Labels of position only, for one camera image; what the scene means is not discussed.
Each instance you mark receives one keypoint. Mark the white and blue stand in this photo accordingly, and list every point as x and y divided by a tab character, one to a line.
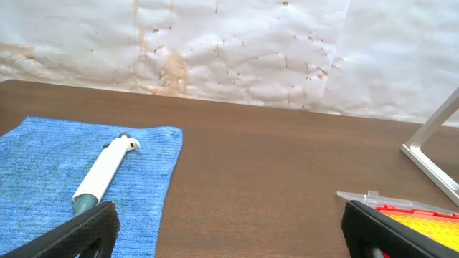
430	168

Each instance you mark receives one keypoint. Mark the red and yellow tip box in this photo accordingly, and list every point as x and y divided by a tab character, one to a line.
430	225

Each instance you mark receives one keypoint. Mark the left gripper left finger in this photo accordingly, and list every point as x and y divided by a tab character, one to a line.
71	233

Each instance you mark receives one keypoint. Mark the white pipette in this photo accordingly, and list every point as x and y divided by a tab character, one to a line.
104	168

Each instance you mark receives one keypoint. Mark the blue cloth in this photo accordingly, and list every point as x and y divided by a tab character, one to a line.
43	157

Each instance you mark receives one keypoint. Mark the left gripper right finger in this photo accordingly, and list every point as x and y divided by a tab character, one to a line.
376	229

